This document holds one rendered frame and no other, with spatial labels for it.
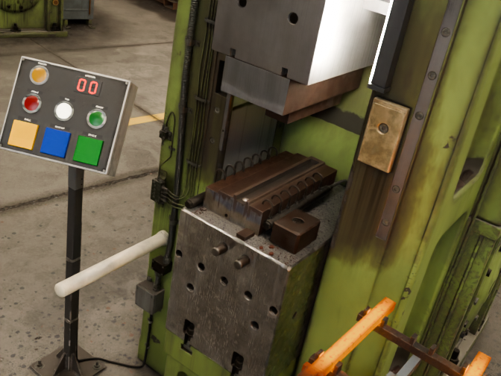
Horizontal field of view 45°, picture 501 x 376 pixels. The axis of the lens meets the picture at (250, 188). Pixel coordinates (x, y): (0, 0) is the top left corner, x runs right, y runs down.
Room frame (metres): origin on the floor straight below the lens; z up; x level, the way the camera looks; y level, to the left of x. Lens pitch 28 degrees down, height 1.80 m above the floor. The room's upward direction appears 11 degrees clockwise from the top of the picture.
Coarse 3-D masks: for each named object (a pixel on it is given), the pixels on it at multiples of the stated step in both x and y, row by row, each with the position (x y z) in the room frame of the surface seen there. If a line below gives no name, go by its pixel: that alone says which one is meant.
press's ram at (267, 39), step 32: (224, 0) 1.54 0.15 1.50; (256, 0) 1.49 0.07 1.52; (288, 0) 1.44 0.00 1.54; (320, 0) 1.40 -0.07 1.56; (352, 0) 1.50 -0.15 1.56; (384, 0) 1.54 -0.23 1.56; (224, 32) 1.53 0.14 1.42; (256, 32) 1.48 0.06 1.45; (288, 32) 1.43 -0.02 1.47; (320, 32) 1.39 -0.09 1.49; (352, 32) 1.54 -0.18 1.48; (256, 64) 1.47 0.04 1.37; (288, 64) 1.42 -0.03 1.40; (320, 64) 1.42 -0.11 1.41; (352, 64) 1.58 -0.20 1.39
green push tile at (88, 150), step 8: (80, 136) 1.57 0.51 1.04; (80, 144) 1.55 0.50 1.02; (88, 144) 1.55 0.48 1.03; (96, 144) 1.55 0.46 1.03; (80, 152) 1.54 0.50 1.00; (88, 152) 1.54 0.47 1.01; (96, 152) 1.54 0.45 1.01; (80, 160) 1.53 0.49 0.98; (88, 160) 1.53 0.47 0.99; (96, 160) 1.53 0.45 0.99
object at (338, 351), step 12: (384, 300) 1.18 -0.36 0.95; (372, 312) 1.13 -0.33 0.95; (384, 312) 1.14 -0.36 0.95; (360, 324) 1.08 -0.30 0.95; (372, 324) 1.08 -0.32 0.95; (348, 336) 1.03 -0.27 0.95; (360, 336) 1.03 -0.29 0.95; (336, 348) 0.98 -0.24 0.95; (348, 348) 0.99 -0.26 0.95; (324, 360) 0.94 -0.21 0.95; (336, 360) 0.95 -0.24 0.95; (300, 372) 0.88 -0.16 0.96; (312, 372) 0.89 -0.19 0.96; (324, 372) 0.91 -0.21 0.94
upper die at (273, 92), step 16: (224, 64) 1.52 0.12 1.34; (240, 64) 1.50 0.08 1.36; (224, 80) 1.52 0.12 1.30; (240, 80) 1.49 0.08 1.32; (256, 80) 1.47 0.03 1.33; (272, 80) 1.44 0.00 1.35; (288, 80) 1.42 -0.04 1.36; (336, 80) 1.63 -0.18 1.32; (352, 80) 1.72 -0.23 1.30; (240, 96) 1.49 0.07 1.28; (256, 96) 1.46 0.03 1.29; (272, 96) 1.44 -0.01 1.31; (288, 96) 1.42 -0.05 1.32; (304, 96) 1.49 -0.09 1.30; (320, 96) 1.57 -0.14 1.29; (288, 112) 1.44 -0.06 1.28
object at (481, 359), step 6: (480, 354) 1.05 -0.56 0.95; (474, 360) 1.03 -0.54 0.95; (480, 360) 1.03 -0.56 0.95; (486, 360) 1.03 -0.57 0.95; (474, 366) 1.01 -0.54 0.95; (480, 366) 1.01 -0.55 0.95; (486, 366) 1.02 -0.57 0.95; (468, 372) 0.99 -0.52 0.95; (474, 372) 0.99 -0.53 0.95; (480, 372) 0.99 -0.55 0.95
